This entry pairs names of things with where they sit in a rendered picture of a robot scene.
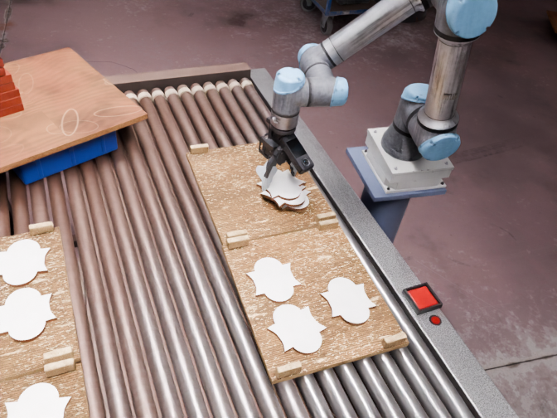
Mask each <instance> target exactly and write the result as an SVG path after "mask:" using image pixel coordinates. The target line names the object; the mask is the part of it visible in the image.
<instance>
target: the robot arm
mask: <svg viewBox="0 0 557 418"><path fill-rule="evenodd" d="M432 6H434V7H435V8H436V18H435V22H434V27H433V31H434V33H435V35H436V36H437V37H438V41H437V46H436V51H435V55H434V59H433V67H432V72H431V76H430V81H429V85H426V84H421V83H415V84H411V85H408V86H407V87H405V89H404V92H403V94H402V95H401V99H400V103H399V106H398V109H397V110H396V113H395V117H394V120H393V123H392V124H391V125H390V127H389V128H388V129H387V130H386V131H385V132H384V133H383V136H382V138H381V141H380V143H381V147H382V148H383V149H384V151H385V152H386V153H388V154H389V155H390V156H391V157H393V158H396V159H399V160H401V161H407V162H411V161H416V160H419V159H421V158H422V157H423V158H425V159H427V160H429V161H438V160H441V159H444V158H447V157H449V156H450V155H452V154H453V153H455V152H456V151H457V150H458V148H459V146H460V143H461V140H460V137H459V135H458V134H457V131H456V130H457V126H458V121H459V115H458V112H457V111H456V108H457V104H458V98H459V95H460V91H461V88H462V84H463V78H464V75H465V71H466V68H467V63H468V59H469V56H470V52H471V49H472V43H473V42H474V41H475V40H477V39H478V38H479V37H480V36H481V34H483V33H484V32H485V31H486V30H487V29H486V28H487V27H490V26H491V24H492V23H493V21H494V20H495V17H496V13H497V0H381V1H379V2H378V3H377V4H376V5H374V6H373V7H371V8H370V9H368V10H367V11H365V12H364V13H362V14H361V15H360V16H359V17H357V18H356V19H354V20H353V21H351V22H349V23H348V24H347V25H345V26H344V27H343V28H342V29H340V30H339V31H337V32H335V33H334V34H333V35H331V36H330V37H328V38H327V39H326V40H325V41H323V42H321V43H320V44H315V43H311V44H307V45H305V46H303V47H302V48H301V49H300V51H299V53H298V63H299V68H300V70H299V69H297V68H296V69H294V68H292V67H285V68H282V69H280V70H279V71H278V72H277V74H276V77H275V81H274V94H273V101H272V109H271V116H269V117H267V119H266V122H267V123H268V124H269V132H268V133H266V134H264V135H263V136H261V137H260V138H259V152H260V153H261V154H262V155H263V156H264V157H265V158H266V159H269V160H268V161H267V162H266V164H265V165H264V166H258V167H257V168H256V172H257V173H258V175H259V177H260V178H261V180H262V191H265V190H266V189H268V188H269V184H270V183H271V182H272V179H273V176H274V175H275V173H276V172H277V171H278V169H277V168H276V167H275V166H276V165H277V164H278V165H279V166H281V165H282V164H283V163H286V162H287V163H288V165H290V169H291V174H292V176H293V177H295V175H296V172H297V171H298V173H299V174H304V173H306V172H308V171H310V170H311V169H312V168H313V167H314V163H313V161H312V160H311V159H310V157H309V156H308V154H307V152H306V151H305V149H304V147H303V146H302V145H301V143H300V142H299V140H298V138H297V137H296V135H295V133H294V132H295V131H296V127H297V125H298V116H299V111H300V107H328V106H330V107H332V106H342V105H344V104H345V103H346V101H347V97H348V84H347V81H346V79H345V78H343V77H338V76H337V77H334V75H333V74H332V68H334V67H335V66H337V65H339V64H340V63H342V62H343V61H344V60H346V59H347V58H349V57H350V56H352V55H353V54H355V53H356V52H358V51H359V50H360V49H362V48H363V47H365V46H367V45H368V44H370V43H371V42H373V41H374V40H375V39H376V38H378V37H379V36H381V35H383V34H384V33H386V32H387V31H389V30H390V29H391V28H393V27H395V26H396V25H398V24H399V23H401V22H402V21H403V20H404V19H406V18H407V17H409V16H411V15H412V14H414V13H415V12H417V11H423V12H424V11H425V10H427V9H428V8H430V7H432ZM265 136H267V137H265ZM261 143H262V144H263V145H262V150H261V149H260V145H261Z"/></svg>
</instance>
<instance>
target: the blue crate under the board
mask: <svg viewBox="0 0 557 418"><path fill-rule="evenodd" d="M117 148H118V144H117V137H116V130H115V131H113V132H111V133H108V134H105V135H102V136H99V137H97V138H95V139H91V140H89V141H86V142H83V143H80V144H77V145H75V146H73V147H70V148H67V149H64V150H61V151H60V152H57V153H53V154H51V155H48V156H45V157H44V158H39V159H37V160H35V161H32V162H30V163H26V164H23V165H22V166H19V167H16V168H13V169H12V170H13V171H14V172H15V174H16V175H18V177H19V178H20V179H21V180H22V181H23V183H24V184H26V185H27V184H29V183H32V182H35V181H38V180H40V179H43V178H44V177H48V176H50V175H52V174H55V173H58V172H61V171H63V170H66V169H67V168H71V167H74V166H75V165H78V164H80V163H84V162H86V161H89V160H91V159H93V158H97V157H98V156H101V155H103V154H106V153H109V152H112V151H114V150H116V149H117Z"/></svg>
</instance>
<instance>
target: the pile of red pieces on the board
mask: <svg viewBox="0 0 557 418"><path fill-rule="evenodd" d="M23 110H24V107H23V103H22V99H21V96H20V92H19V89H18V88H17V87H16V86H15V85H14V82H13V81H12V75H11V74H10V73H9V72H8V71H7V70H6V69H5V68H4V64H3V60H2V58H1V57H0V118H1V117H4V116H7V115H10V114H15V113H17V112H20V111H23Z"/></svg>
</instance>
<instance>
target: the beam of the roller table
mask: <svg viewBox="0 0 557 418"><path fill-rule="evenodd" d="M250 81H251V82H252V84H253V85H254V88H255V90H256V91H257V93H258V94H259V96H260V98H261V99H262V101H263V102H264V103H265V105H266V106H267V108H268V109H269V111H270V113H271V109H272V101H273V94H274V80H273V78H272V77H271V76H270V74H269V73H268V72H267V71H266V69H265V68H261V69H253V70H251V73H250ZM294 133H295V135H296V137H297V138H298V140H299V142H300V143H301V145H302V146H303V147H304V149H305V151H306V152H307V154H308V156H309V157H310V159H311V160H312V161H313V163H314V167H313V168H312V169H311V170H310V172H311V174H312V175H313V176H314V178H315V179H316V181H317V183H318V184H319V186H320V187H321V189H322V190H323V191H324V193H325V194H326V196H327V198H328V199H329V201H330V202H331V204H332V205H333V206H334V208H335V209H336V211H337V212H338V214H339V215H340V217H341V218H342V220H343V221H344V222H345V224H346V226H347V227H348V229H349V230H350V232H351V233H352V235H353V236H354V237H355V239H356V241H357V242H358V244H359V245H360V247H361V248H362V250H363V251H364V252H365V254H366V256H367V257H368V259H369V260H370V262H371V263H372V264H373V266H374V267H375V269H376V271H377V272H378V274H379V275H380V277H381V278H382V279H383V281H384V282H385V284H386V286H387V287H388V289H389V290H390V292H391V293H392V294H393V296H394V297H395V299H396V301H397V302H398V304H399V305H400V307H401V308H402V309H403V310H404V312H405V314H406V315H407V317H408V318H409V320H410V322H411V323H412V324H413V325H414V327H415V329H416V330H417V332H418V333H419V335H420V337H421V338H422V339H423V340H424V342H425V344H426V345H427V347H428V348H429V350H430V352H431V353H432V354H433V356H434V357H435V359H436V360H437V362H438V364H439V365H440V367H441V368H442V369H443V371H444V372H445V374H446V375H447V377H448V379H449V380H450V382H451V383H452V384H453V386H454V387H455V389H456V390H457V392H458V394H459V395H460V397H461V398H462V399H463V401H464V402H465V403H466V405H467V407H468V408H469V410H470V411H471V412H472V414H473V415H474V417H475V418H519V417H518V415H517V414H516V413H515V412H514V411H513V409H512V408H511V406H510V405H509V403H508V402H507V401H506V399H505V397H504V396H503V395H502V394H501V393H500V391H499V390H498V388H497V387H496V385H495V384H494V383H493V381H492V379H491V378H490V377H489V376H488V375H487V373H486V372H485V370H484V369H483V368H482V366H481V365H480V363H479V362H478V360H477V359H476V358H475V357H474V356H473V354H472V352H471V351H470V350H469V348H468V347H467V345H466V344H465V342H464V341H463V340H462V339H461V338H460V336H459V335H458V333H457V332H456V330H455V329H454V328H453V326H452V324H451V323H450V322H449V321H448V320H447V318H446V317H445V315H444V314H443V312H442V311H441V310H440V309H435V310H433V311H430V312H427V313H422V314H420V315H417V314H416V313H415V311H414V310H413V309H412V307H411V306H410V304H409V303H408V301H407V300H406V298H405V297H404V296H403V294H402V291H403V289H405V288H408V287H411V286H415V285H417V284H421V283H420V281H419V279H418V278H417V277H416V275H415V274H414V272H413V271H412V270H411V269H410V267H409V266H408V265H407V263H406V262H405V260H404V259H403V257H402V256H401V255H400V253H399V252H398V251H397V250H396V248H395V247H394V245H393V244H392V242H391V241H390V239H389V238H388V237H387V235H386V234H385V233H384V232H383V230H382V229H381V228H380V226H379V224H378V223H377V222H376V220H375V219H374V217H373V216H372V215H371V214H370V212H369V211H368V210H367V208H366V206H365V205H364V204H363V202H362V201H361V199H360V198H359V197H358V196H357V195H356V193H355V192H354V190H353V189H352V187H351V186H350V184H349V183H348V182H347V180H346V179H345V178H344V177H343V175H342V174H341V172H340V171H339V169H338V168H337V166H336V165H335V164H334V162H333V161H332V160H331V159H330V157H329V156H328V155H327V153H326V151H325V150H324V149H323V147H322V146H321V144H320V143H319V142H318V141H317V139H316V138H315V137H314V135H313V134H312V132H311V131H310V129H309V128H308V127H307V125H306V124H305V123H304V122H303V120H302V119H301V117H300V116H298V125H297V127H296V131H295V132H294ZM431 315H437V316H439V317H440V318H441V320H442V323H441V324H440V325H439V326H436V325H433V324H431V323H430V321H429V317H430V316H431Z"/></svg>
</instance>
